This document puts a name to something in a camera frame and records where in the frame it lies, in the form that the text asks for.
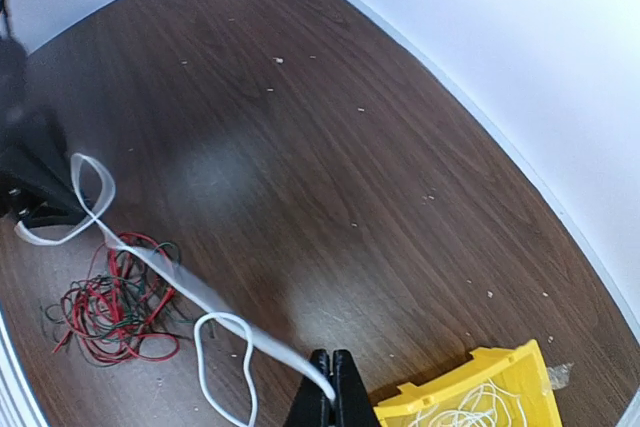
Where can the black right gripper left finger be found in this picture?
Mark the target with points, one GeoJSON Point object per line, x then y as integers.
{"type": "Point", "coordinates": [311, 407]}

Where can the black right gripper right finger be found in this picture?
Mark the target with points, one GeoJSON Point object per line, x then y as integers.
{"type": "Point", "coordinates": [351, 407]}

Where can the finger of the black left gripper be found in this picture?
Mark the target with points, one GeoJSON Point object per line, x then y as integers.
{"type": "Point", "coordinates": [47, 219]}
{"type": "Point", "coordinates": [28, 177]}

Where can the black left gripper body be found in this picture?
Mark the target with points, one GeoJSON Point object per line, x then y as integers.
{"type": "Point", "coordinates": [32, 128]}

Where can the yellow bin left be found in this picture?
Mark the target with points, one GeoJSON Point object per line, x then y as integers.
{"type": "Point", "coordinates": [496, 387]}

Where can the clear tape scrap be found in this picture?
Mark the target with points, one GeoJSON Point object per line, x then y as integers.
{"type": "Point", "coordinates": [559, 375]}

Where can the aluminium front rail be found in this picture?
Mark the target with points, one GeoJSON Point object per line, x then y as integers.
{"type": "Point", "coordinates": [19, 405]}

